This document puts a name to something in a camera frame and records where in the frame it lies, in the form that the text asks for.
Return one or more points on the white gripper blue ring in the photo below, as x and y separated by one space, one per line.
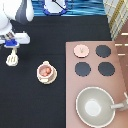
12 40

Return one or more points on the cream slotted spatula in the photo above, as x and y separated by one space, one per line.
12 59

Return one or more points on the pink pot with food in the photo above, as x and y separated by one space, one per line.
44 71

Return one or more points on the cream plate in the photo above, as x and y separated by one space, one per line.
51 79

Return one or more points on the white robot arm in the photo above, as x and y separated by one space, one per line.
18 10

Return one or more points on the black table mat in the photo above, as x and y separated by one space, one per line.
24 101

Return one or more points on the black burner bottom left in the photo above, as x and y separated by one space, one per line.
82 69

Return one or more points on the black burner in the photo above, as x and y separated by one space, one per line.
106 68
82 69
103 51

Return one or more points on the pink stove top board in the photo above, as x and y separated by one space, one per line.
113 84

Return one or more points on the black burner top right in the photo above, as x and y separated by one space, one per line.
103 51

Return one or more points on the black burner bottom right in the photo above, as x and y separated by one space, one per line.
106 68

